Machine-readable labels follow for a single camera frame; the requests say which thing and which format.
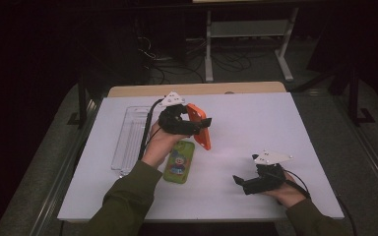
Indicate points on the white metal stand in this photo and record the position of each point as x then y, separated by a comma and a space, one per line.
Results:
249, 29

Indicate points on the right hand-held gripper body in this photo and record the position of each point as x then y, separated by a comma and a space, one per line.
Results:
265, 180

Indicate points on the person's left hand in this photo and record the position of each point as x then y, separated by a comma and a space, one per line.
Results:
159, 146

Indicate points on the light wooden table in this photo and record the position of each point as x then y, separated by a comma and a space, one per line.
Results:
210, 88

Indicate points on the green cartoon phone case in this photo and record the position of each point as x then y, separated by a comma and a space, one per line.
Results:
178, 164

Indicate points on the orange phone case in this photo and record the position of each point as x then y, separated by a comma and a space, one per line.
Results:
198, 114

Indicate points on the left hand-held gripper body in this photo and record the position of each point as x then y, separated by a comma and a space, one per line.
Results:
172, 123

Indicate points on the person's right hand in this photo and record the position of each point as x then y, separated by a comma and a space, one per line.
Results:
288, 195

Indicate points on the clear plastic tray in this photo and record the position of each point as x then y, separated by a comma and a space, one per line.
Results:
128, 141

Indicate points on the black metal stand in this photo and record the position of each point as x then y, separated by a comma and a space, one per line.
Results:
354, 95
82, 98

